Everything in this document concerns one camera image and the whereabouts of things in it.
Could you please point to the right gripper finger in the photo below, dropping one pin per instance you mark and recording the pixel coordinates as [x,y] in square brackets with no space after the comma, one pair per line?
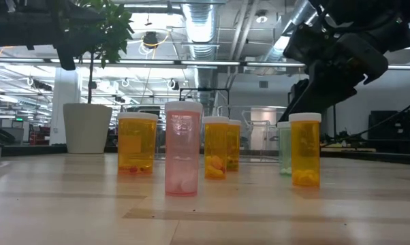
[324,92]
[297,88]

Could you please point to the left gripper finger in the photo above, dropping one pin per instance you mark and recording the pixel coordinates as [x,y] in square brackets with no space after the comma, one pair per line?
[67,56]

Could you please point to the amber bottle yellow pills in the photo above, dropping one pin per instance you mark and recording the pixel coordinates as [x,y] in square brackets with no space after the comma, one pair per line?
[305,149]

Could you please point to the pale green pill bottle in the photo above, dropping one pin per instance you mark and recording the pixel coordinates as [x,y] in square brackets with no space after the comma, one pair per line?
[284,149]

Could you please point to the amber pill bottle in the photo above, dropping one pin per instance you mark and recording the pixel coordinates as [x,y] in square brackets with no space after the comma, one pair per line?
[234,146]

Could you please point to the amber bottle orange pills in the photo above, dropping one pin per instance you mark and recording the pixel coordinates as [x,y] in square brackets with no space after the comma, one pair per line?
[215,146]

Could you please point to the wide amber bottle red pills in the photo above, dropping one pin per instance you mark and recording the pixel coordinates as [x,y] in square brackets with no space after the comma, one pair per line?
[137,143]

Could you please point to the pink pill bottle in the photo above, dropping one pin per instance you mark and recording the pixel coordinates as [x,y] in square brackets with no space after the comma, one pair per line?
[183,146]

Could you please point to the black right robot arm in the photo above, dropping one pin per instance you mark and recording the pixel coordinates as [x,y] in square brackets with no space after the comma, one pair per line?
[368,13]

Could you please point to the clear plastic storage bin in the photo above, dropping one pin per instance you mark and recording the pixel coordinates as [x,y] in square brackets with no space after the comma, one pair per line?
[28,151]

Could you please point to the green leafy plant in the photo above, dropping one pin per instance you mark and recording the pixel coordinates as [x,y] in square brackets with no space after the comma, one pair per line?
[106,30]

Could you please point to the wooden workbench with equipment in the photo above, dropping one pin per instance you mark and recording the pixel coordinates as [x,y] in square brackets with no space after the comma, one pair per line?
[344,143]

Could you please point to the white square pillar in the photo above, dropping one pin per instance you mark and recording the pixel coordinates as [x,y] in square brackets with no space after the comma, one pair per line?
[63,112]

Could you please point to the white plant pot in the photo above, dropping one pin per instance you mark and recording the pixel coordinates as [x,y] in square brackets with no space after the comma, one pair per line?
[87,129]

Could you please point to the green exit sign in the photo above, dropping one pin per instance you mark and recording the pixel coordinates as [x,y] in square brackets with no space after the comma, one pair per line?
[19,119]

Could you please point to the black cabinet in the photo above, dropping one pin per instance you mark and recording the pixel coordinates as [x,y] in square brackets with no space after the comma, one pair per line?
[395,132]

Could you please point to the black metal stand frame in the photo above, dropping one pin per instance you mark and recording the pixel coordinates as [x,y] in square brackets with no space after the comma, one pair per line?
[334,119]

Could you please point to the silver slanted ceiling duct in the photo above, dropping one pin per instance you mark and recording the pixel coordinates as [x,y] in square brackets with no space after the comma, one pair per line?
[293,17]

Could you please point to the black ceiling camera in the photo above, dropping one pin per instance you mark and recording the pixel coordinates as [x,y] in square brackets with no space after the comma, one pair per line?
[150,39]

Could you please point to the silver round ceiling duct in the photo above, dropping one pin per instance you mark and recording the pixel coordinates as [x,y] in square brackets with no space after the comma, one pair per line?
[200,27]

